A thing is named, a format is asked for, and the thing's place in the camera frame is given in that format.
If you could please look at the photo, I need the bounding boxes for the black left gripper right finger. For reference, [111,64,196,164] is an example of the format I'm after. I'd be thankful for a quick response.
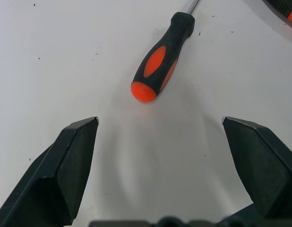
[222,115,292,219]

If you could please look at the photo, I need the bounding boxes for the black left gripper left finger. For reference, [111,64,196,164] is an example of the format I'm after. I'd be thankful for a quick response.
[0,116,100,227]

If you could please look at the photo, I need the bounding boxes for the black and orange screwdriver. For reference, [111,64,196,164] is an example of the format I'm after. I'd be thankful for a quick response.
[130,0,200,103]

